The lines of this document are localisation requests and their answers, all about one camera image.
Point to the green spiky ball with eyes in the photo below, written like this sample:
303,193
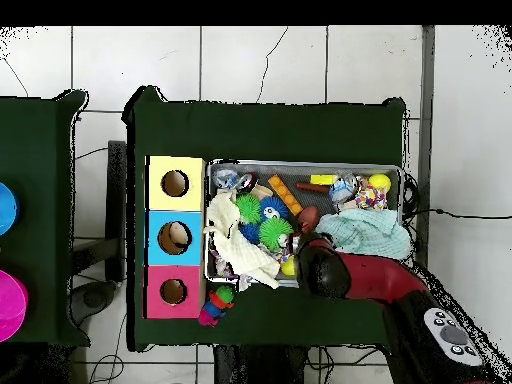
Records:
274,232

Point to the cream waffle cloth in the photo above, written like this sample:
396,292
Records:
248,256

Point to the multicolour fuzzy caterpillar toy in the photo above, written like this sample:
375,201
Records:
218,306

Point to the light blue waffle cloth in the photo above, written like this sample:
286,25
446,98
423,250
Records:
368,236

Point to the colourful knotted cloth ball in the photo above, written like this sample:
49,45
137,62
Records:
370,198

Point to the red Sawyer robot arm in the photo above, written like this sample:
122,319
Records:
380,280

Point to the shallow clear mesh bin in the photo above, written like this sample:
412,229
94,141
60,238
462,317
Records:
304,170

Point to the blue spiky ball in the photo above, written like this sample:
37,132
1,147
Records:
266,204
250,232

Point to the orange plastic grid bar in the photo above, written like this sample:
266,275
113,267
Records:
284,194

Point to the brown toy football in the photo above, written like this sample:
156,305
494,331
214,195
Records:
308,219

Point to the yellow smiley ball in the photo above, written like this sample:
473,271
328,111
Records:
288,267

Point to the dark green table cloth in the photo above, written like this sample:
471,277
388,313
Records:
272,132

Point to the plain yellow ball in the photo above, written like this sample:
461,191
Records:
380,182

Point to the black chair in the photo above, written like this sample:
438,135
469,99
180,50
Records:
116,180

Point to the dark green side table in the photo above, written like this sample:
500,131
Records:
40,160

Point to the blue bowl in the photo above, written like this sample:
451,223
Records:
7,208

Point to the pink bowl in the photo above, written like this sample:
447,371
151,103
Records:
11,306

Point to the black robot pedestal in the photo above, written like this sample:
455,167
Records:
260,368

